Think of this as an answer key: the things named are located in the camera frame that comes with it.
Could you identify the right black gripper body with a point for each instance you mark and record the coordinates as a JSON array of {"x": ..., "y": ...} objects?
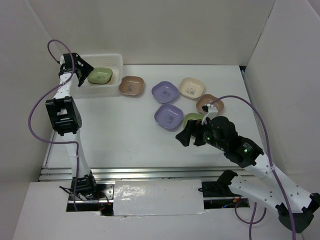
[{"x": 203, "y": 133}]

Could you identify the green plate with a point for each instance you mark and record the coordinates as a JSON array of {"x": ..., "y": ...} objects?
[
  {"x": 100, "y": 76},
  {"x": 192, "y": 116}
]

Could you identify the purple plate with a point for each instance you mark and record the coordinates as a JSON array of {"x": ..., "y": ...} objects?
[
  {"x": 165, "y": 92},
  {"x": 169, "y": 116}
]

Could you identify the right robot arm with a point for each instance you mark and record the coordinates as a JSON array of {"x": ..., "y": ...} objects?
[{"x": 294, "y": 205}]

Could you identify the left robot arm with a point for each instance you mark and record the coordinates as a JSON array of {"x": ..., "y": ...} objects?
[{"x": 66, "y": 120}]

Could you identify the white plastic bin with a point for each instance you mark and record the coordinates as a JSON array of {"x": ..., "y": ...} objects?
[{"x": 114, "y": 61}]

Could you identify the brown plate near bin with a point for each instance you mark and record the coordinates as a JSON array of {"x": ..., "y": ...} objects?
[{"x": 131, "y": 85}]

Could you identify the brown plate right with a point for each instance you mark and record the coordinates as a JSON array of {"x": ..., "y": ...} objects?
[{"x": 209, "y": 99}]

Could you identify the cream plate upper right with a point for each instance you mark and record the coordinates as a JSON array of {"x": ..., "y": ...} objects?
[{"x": 191, "y": 88}]

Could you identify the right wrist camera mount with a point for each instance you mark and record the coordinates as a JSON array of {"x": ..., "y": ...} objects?
[{"x": 210, "y": 111}]

